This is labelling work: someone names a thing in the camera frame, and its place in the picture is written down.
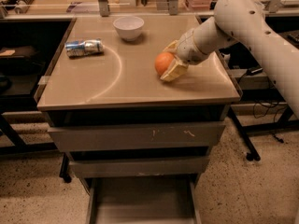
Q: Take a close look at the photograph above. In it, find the open bottom grey drawer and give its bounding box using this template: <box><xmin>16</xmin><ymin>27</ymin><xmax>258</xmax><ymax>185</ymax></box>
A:
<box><xmin>85</xmin><ymin>175</ymin><xmax>202</xmax><ymax>224</ymax></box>

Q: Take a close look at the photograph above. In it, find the orange fruit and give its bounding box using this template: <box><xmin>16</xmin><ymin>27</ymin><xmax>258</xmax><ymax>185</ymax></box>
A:
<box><xmin>154</xmin><ymin>52</ymin><xmax>174</xmax><ymax>76</ymax></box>

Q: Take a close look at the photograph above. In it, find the middle grey drawer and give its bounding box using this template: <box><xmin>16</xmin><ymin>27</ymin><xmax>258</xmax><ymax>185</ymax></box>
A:
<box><xmin>70</xmin><ymin>157</ymin><xmax>209</xmax><ymax>178</ymax></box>

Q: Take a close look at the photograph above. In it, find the black power adapter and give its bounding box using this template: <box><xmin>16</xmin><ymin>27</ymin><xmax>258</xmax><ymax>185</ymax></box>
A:
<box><xmin>246</xmin><ymin>65</ymin><xmax>263</xmax><ymax>76</ymax></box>

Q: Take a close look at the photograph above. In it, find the black table leg frame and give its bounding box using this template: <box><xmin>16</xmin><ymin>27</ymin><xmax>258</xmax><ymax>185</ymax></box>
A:
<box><xmin>228</xmin><ymin>107</ymin><xmax>299</xmax><ymax>161</ymax></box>

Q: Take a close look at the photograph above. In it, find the white bowl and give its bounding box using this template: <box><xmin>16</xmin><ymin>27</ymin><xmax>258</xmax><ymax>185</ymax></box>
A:
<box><xmin>113</xmin><ymin>16</ymin><xmax>144</xmax><ymax>41</ymax></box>

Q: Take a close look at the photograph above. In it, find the top grey drawer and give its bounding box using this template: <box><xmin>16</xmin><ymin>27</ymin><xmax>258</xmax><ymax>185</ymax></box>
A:
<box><xmin>49</xmin><ymin>121</ymin><xmax>225</xmax><ymax>152</ymax></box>

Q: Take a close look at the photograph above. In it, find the crushed blue silver can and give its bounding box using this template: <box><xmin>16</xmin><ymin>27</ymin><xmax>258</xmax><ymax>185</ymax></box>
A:
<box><xmin>64</xmin><ymin>39</ymin><xmax>104</xmax><ymax>58</ymax></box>

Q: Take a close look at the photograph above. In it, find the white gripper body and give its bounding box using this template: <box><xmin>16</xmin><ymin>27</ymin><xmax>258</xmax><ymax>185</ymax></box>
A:
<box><xmin>176</xmin><ymin>29</ymin><xmax>208</xmax><ymax>65</ymax></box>

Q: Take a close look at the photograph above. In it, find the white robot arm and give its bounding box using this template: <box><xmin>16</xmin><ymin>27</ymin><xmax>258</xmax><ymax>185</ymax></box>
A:
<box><xmin>161</xmin><ymin>0</ymin><xmax>299</xmax><ymax>118</ymax></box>

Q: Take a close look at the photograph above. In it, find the grey drawer cabinet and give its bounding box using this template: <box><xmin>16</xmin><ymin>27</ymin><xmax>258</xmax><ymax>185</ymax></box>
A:
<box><xmin>33</xmin><ymin>14</ymin><xmax>243</xmax><ymax>224</ymax></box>

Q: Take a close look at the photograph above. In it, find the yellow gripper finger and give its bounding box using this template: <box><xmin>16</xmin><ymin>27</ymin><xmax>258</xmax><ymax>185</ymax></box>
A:
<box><xmin>160</xmin><ymin>59</ymin><xmax>189</xmax><ymax>82</ymax></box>
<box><xmin>164</xmin><ymin>40</ymin><xmax>178</xmax><ymax>54</ymax></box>

